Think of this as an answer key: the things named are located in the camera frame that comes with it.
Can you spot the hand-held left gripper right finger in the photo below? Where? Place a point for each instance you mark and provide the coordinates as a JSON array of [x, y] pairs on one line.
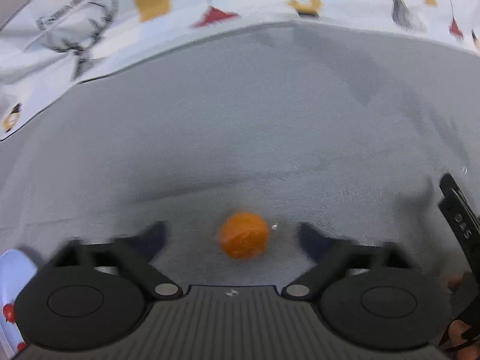
[[313, 242]]

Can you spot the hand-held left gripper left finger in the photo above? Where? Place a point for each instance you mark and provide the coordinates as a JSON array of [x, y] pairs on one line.
[[152, 240]]

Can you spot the mottled orange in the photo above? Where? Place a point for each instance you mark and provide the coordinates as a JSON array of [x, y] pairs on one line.
[[243, 236]]

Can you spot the blue plate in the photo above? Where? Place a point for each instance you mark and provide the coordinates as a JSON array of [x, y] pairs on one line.
[[15, 270]]

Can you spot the person's right hand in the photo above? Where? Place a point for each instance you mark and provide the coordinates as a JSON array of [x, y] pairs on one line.
[[457, 332]]

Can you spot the grey bed sheet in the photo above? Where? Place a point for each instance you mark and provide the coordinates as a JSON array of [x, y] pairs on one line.
[[240, 120]]

